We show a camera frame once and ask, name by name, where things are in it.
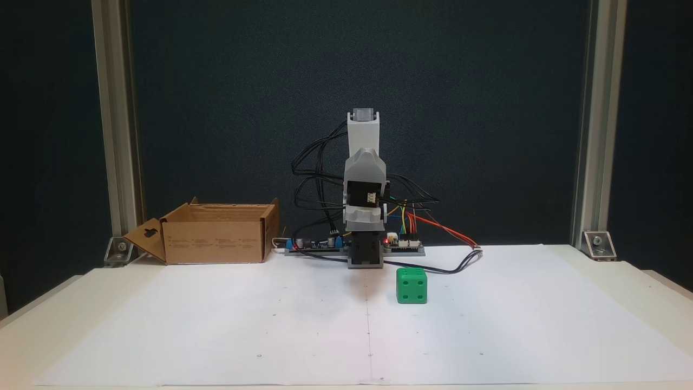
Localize green dice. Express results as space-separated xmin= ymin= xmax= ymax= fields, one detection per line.
xmin=396 ymin=267 xmax=428 ymax=305

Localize circuit board with white connectors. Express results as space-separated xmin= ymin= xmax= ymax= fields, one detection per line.
xmin=383 ymin=232 xmax=426 ymax=257

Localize circuit board with blue parts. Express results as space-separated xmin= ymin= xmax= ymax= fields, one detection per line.
xmin=285 ymin=235 xmax=350 ymax=257

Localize brown cardboard box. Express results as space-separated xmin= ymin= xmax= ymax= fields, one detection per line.
xmin=123 ymin=198 xmax=280 ymax=266

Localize orange red jumper wires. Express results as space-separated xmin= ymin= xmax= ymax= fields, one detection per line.
xmin=403 ymin=201 xmax=480 ymax=250

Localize metal corner bracket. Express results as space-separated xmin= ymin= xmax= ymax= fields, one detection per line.
xmin=103 ymin=236 xmax=136 ymax=268
xmin=582 ymin=231 xmax=618 ymax=262

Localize aluminium frame post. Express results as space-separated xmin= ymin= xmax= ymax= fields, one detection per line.
xmin=91 ymin=0 xmax=145 ymax=240
xmin=570 ymin=0 xmax=629 ymax=250

